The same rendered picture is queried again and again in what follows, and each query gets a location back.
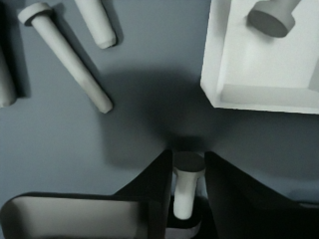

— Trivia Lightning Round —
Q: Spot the white divided tray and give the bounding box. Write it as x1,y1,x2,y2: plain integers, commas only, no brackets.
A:
200,0,319,114

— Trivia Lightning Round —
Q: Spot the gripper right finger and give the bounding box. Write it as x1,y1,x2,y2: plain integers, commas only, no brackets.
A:
204,151,319,239

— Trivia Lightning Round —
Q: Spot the dark grey clevis fork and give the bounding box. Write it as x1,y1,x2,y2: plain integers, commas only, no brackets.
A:
164,196,202,239

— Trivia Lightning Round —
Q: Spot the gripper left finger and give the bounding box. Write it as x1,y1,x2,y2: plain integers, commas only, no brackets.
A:
0,149,173,239

